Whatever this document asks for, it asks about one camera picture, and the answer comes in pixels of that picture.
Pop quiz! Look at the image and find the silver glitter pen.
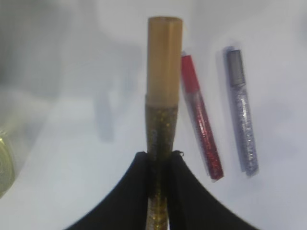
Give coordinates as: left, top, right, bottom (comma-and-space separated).
223, 46, 259, 177

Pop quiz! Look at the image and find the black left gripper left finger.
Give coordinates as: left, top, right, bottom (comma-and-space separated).
68, 152, 148, 230

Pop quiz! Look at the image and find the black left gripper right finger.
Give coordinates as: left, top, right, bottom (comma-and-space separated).
165, 150, 256, 230

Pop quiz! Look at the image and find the gold glitter pen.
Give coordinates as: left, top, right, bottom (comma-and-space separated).
145, 16, 183, 230

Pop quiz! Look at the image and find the red glitter pen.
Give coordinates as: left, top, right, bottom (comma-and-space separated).
181, 51, 224, 182

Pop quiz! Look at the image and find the yellow tea bottle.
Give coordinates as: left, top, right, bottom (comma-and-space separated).
0, 131, 16, 198

